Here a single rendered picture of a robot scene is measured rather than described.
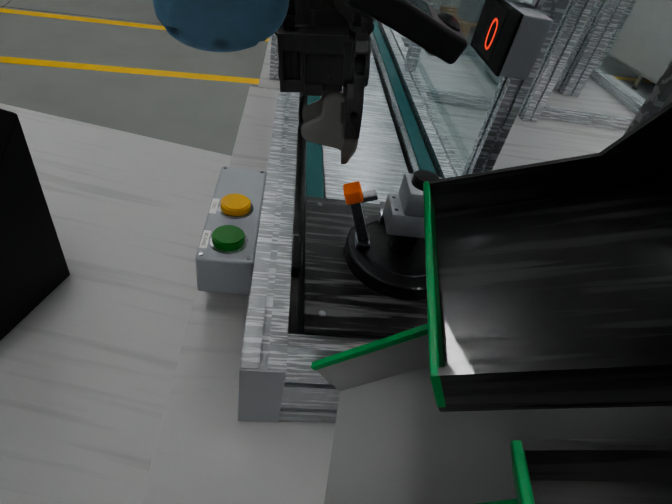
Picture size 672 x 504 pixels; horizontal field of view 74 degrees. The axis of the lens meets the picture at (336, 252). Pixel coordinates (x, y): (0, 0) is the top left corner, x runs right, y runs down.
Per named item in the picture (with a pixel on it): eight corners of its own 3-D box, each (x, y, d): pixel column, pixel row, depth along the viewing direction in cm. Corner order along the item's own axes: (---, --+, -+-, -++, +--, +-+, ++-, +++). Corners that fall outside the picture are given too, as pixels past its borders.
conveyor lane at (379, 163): (294, 384, 53) (303, 333, 47) (303, 98, 116) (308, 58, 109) (514, 396, 57) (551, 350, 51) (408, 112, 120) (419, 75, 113)
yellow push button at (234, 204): (218, 220, 60) (218, 208, 58) (223, 202, 63) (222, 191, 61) (248, 223, 60) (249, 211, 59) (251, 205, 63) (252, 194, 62)
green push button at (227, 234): (209, 255, 54) (209, 243, 53) (214, 234, 57) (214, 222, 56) (242, 258, 55) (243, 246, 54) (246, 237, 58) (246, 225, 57)
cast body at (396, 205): (386, 235, 51) (401, 184, 47) (381, 212, 54) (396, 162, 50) (455, 242, 52) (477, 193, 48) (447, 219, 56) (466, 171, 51)
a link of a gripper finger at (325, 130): (302, 161, 51) (300, 82, 44) (354, 161, 51) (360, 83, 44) (301, 177, 48) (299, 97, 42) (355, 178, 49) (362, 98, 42)
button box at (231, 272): (196, 292, 56) (194, 256, 52) (221, 197, 72) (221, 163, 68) (252, 296, 57) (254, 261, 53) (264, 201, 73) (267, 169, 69)
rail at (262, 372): (237, 421, 49) (239, 365, 42) (280, 94, 115) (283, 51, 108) (287, 423, 50) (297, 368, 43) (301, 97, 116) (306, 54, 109)
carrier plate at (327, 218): (301, 338, 48) (303, 326, 46) (304, 206, 65) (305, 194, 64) (509, 352, 51) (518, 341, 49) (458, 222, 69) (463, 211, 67)
